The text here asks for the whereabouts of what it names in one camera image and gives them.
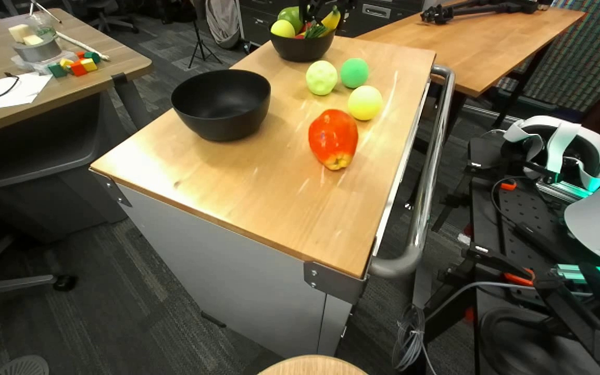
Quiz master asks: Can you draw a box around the pale green fruit toy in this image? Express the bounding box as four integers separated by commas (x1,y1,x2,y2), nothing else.
304,59,343,98

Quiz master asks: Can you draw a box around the green round fruit toy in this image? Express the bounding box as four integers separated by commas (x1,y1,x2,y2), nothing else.
337,56,372,91

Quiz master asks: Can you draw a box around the yellow round fruit toy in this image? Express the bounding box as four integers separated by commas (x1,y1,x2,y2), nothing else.
347,83,386,123

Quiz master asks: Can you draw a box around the red apple toy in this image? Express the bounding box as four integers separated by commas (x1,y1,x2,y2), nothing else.
306,106,360,174

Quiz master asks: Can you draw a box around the green pear toy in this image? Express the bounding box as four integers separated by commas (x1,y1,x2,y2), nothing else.
276,5,306,29

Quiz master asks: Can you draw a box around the yellow lemon toy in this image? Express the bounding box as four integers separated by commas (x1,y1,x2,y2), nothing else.
269,18,299,41

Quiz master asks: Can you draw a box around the small black bowl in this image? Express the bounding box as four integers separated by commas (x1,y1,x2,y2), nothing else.
269,28,337,65

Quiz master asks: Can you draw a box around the black tripod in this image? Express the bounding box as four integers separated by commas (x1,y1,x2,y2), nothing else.
186,0,226,72

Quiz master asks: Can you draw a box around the large black bowl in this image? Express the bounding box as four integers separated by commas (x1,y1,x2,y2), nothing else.
169,67,273,145

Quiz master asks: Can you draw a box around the wooden desk with black legs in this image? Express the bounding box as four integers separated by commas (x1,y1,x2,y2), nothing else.
358,5,587,100

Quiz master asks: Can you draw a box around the dark office chair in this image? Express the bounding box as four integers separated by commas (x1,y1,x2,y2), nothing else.
90,0,177,45

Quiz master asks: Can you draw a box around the white cart with wooden top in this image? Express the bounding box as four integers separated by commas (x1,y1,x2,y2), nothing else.
90,34,454,360

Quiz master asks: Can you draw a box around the wooden desk with grey panel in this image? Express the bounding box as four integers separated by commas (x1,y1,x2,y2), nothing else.
0,6,155,247

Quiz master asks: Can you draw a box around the white stick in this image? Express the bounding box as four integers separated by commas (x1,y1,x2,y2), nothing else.
28,0,110,64

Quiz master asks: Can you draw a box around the green striped cloth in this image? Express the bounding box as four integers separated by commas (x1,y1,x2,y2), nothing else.
522,0,600,114

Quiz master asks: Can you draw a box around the black orange clamp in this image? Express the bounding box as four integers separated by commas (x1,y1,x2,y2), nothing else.
444,247,546,293
491,176,525,211

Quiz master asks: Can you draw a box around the white VR headset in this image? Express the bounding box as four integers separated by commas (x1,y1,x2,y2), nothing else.
502,114,600,204

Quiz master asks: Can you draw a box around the clear plastic container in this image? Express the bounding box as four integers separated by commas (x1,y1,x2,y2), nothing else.
6,11,62,64

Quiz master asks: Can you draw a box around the white paper sheet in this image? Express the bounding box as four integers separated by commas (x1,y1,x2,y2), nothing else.
0,72,54,115

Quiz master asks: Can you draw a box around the round wooden stool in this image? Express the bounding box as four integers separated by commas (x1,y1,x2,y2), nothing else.
257,353,372,375

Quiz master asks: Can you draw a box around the grey office chair base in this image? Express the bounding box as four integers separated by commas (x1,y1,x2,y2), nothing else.
0,215,80,301

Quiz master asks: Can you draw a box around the grey round cap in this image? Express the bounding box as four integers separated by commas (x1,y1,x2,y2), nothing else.
0,355,52,375

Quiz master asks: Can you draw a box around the chrome cart handle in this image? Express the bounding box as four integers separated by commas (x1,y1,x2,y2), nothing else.
369,65,456,282

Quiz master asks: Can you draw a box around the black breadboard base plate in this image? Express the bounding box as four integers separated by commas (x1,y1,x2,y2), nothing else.
469,131,600,375

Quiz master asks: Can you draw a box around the grey cable bundle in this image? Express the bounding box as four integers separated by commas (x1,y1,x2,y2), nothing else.
393,277,546,375

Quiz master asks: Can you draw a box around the black coiled cable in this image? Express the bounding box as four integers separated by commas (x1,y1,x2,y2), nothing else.
484,308,600,375

